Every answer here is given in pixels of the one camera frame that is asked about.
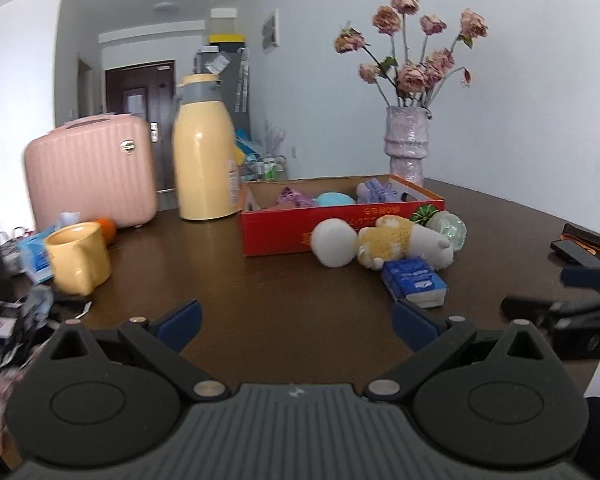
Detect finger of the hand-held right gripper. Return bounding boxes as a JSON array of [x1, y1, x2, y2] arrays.
[[501, 295, 600, 322], [560, 265, 600, 292]]

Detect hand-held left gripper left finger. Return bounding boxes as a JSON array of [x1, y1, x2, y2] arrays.
[[30, 300, 231, 402]]

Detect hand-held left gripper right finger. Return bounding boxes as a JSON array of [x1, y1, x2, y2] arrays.
[[364, 299, 558, 402]]

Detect blue tissue pack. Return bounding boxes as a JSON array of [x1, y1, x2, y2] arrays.
[[17, 210, 81, 283], [381, 257, 449, 309]]

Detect yellow white plush toy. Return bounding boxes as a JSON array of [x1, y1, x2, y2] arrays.
[[356, 215, 455, 271]]

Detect white fluffy ball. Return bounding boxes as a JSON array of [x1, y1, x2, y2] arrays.
[[311, 218, 359, 267]]

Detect red cardboard box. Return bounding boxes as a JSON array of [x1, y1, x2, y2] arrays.
[[238, 174, 446, 258]]

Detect purple fabric pillow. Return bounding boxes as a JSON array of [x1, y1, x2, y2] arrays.
[[356, 178, 401, 205]]

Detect blue fluffy ball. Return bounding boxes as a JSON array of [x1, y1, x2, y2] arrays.
[[314, 191, 357, 207]]

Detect purple satin scrunchie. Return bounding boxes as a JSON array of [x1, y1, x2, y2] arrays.
[[276, 186, 317, 208]]

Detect black smartphone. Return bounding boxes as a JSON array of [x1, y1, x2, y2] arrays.
[[551, 240, 600, 264]]

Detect black card holder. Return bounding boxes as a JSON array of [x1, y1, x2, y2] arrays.
[[561, 222, 600, 250]]

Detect yellow ceramic mug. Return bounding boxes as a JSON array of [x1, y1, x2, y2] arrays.
[[45, 221, 113, 297]]

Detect orange fruit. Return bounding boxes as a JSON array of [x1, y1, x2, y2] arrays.
[[92, 217, 117, 245]]

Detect pile of snack packets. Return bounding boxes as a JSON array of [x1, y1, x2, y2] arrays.
[[0, 285, 92, 411]]

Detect yellow thermos bottle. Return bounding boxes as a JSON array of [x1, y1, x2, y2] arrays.
[[172, 73, 242, 221]]

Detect pink hard suitcase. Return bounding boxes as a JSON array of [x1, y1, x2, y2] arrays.
[[24, 113, 159, 231]]

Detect purple ceramic vase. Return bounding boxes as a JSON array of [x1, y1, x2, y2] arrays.
[[384, 106, 429, 187]]

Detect blue yellow plastic clutter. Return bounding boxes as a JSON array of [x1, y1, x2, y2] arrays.
[[235, 127, 287, 182]]

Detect clear glass cup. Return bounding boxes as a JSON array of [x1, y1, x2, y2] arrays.
[[0, 227, 31, 276]]

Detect grey refrigerator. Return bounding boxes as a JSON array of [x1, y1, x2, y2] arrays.
[[195, 46, 251, 136]]

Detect dark wooden door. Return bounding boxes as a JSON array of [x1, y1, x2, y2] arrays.
[[105, 60, 176, 196]]

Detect bunch of dried roses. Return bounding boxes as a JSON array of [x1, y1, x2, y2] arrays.
[[335, 0, 489, 108]]

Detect yellow black box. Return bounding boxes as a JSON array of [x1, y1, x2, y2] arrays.
[[207, 33, 246, 51]]

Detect white storage box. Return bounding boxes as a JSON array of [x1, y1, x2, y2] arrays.
[[210, 8, 238, 36]]

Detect white wall picture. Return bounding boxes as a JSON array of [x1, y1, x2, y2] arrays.
[[261, 8, 280, 54]]

